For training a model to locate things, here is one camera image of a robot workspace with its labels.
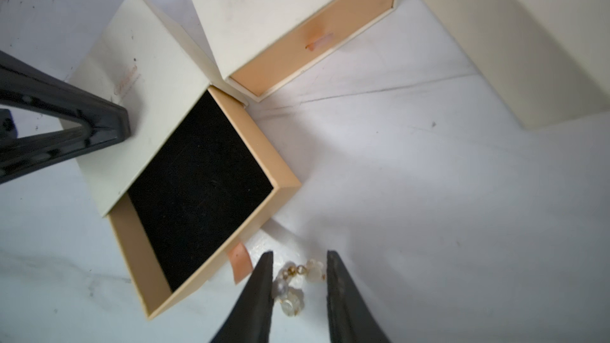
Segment cream drawer jewelry box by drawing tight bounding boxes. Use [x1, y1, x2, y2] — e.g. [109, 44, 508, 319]
[70, 0, 300, 319]

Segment far cream jewelry box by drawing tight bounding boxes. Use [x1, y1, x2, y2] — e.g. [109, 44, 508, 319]
[423, 0, 609, 129]

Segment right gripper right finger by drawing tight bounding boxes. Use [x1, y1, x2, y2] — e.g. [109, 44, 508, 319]
[327, 250, 389, 343]

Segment middle cream jewelry box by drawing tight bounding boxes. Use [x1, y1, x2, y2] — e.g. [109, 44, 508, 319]
[192, 0, 399, 101]

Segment pearl earrings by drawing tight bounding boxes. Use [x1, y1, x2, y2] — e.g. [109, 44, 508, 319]
[271, 259, 327, 317]

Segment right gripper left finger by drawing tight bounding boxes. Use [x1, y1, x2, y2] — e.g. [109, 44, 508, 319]
[211, 251, 274, 343]

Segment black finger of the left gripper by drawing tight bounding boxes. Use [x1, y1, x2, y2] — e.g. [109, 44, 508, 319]
[1, 52, 131, 184]

